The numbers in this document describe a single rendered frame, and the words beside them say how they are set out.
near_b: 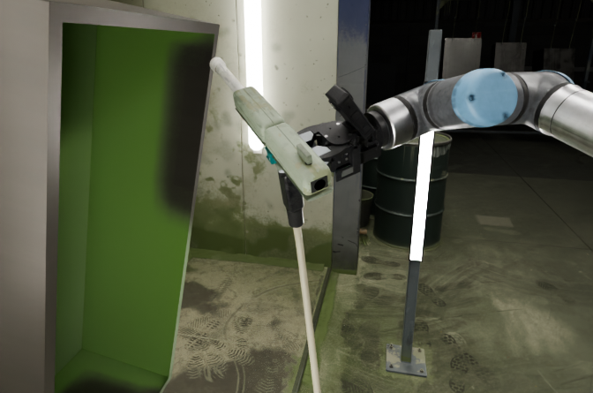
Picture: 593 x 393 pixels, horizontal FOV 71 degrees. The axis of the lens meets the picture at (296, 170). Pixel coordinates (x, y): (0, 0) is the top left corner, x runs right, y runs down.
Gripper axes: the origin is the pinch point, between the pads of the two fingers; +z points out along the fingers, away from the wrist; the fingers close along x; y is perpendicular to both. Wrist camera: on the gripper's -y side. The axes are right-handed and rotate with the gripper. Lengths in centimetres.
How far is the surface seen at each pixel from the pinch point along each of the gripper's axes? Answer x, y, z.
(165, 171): 53, 33, 17
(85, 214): 64, 45, 44
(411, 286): 34, 135, -69
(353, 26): 156, 57, -118
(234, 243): 161, 195, -12
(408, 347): 23, 167, -60
